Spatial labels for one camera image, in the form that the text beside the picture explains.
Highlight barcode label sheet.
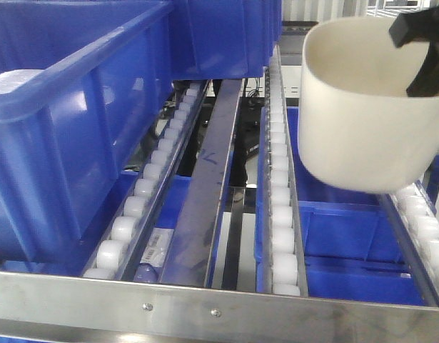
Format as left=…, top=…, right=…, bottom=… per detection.
left=140, top=227, right=174, bottom=268

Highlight white plastic bin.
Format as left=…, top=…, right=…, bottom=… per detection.
left=298, top=17, right=439, bottom=194

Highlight blue crate lower right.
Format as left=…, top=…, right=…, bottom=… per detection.
left=254, top=108, right=432, bottom=307

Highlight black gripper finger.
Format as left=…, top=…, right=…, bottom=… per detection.
left=388, top=6, right=439, bottom=97

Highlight white roller track right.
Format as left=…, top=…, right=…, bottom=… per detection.
left=378, top=182, right=439, bottom=307

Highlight large blue crate front left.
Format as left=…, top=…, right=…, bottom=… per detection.
left=0, top=1, right=173, bottom=262

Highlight blue crate rear centre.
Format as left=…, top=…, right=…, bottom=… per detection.
left=169, top=1, right=282, bottom=80

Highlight steel front shelf beam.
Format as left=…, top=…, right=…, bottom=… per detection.
left=0, top=272, right=439, bottom=342

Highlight white roller track middle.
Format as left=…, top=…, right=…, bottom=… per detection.
left=263, top=46, right=308, bottom=297

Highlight white roller track left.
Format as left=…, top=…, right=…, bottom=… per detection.
left=83, top=81, right=209, bottom=279

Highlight steel divider rail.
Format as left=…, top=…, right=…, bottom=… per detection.
left=159, top=79, right=243, bottom=287

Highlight white roller track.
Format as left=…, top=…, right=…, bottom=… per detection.
left=83, top=81, right=209, bottom=279
left=263, top=46, right=308, bottom=297
left=378, top=182, right=439, bottom=307

